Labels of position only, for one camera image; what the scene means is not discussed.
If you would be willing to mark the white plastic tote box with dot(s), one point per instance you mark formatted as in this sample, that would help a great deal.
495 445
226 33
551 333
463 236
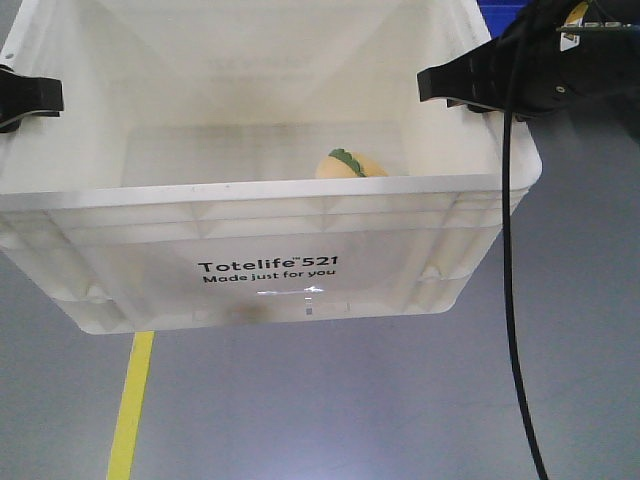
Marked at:
177 188

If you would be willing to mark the yellow floor tape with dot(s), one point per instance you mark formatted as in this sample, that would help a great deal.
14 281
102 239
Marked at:
126 430

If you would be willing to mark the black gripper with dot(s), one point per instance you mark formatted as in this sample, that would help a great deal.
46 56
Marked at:
553 71

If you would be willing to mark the blue plastic bin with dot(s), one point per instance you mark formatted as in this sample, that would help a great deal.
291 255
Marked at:
499 14

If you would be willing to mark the yellow plush ball green leaf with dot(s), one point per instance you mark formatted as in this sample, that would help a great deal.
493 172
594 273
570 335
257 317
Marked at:
342 163

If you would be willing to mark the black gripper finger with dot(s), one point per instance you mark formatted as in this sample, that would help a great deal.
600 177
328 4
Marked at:
24 96

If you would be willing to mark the green circuit board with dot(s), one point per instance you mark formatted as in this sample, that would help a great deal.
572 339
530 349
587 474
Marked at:
590 28

